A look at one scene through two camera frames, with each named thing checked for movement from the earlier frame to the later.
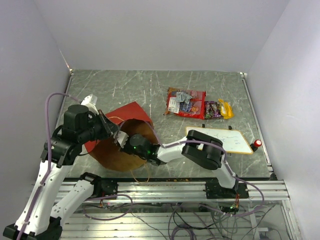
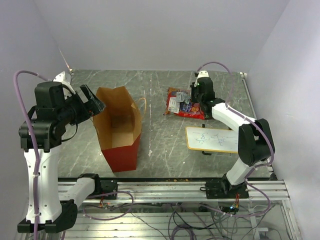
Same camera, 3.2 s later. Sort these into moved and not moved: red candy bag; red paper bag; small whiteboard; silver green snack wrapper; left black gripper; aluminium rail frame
Moved: red paper bag; left black gripper
Not moved: small whiteboard; silver green snack wrapper; aluminium rail frame; red candy bag
